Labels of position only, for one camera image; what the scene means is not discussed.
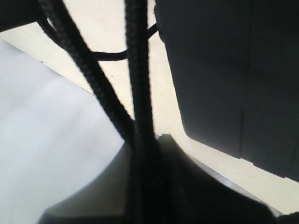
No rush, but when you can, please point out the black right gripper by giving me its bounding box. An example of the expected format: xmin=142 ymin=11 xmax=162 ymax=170
xmin=0 ymin=0 xmax=44 ymax=32

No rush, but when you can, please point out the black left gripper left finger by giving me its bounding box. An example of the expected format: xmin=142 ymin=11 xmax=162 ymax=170
xmin=39 ymin=143 xmax=138 ymax=224

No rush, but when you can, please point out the black plastic carry case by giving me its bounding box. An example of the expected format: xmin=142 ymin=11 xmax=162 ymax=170
xmin=155 ymin=0 xmax=299 ymax=181

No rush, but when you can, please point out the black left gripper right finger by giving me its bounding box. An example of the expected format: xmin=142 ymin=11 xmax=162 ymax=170
xmin=158 ymin=134 xmax=278 ymax=224

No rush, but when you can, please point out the black braided rope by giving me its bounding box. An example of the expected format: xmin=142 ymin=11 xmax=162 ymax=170
xmin=37 ymin=0 xmax=159 ymax=164

